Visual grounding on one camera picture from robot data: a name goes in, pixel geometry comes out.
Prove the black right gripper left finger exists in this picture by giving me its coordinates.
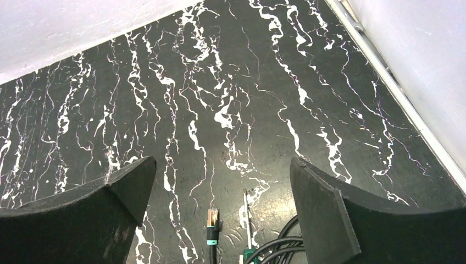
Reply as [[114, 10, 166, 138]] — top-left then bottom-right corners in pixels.
[[1, 156, 157, 263]]

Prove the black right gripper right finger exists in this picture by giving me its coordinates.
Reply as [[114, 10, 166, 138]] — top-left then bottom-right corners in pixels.
[[290, 157, 465, 263]]

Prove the black ethernet cable teal plug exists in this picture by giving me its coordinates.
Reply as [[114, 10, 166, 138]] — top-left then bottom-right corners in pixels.
[[206, 209, 304, 263]]

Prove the green handled screwdriver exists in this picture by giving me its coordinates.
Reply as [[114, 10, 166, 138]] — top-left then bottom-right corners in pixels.
[[243, 189, 256, 260]]

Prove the aluminium side rail right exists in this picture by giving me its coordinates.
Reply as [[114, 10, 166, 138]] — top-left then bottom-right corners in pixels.
[[326, 1, 465, 194]]

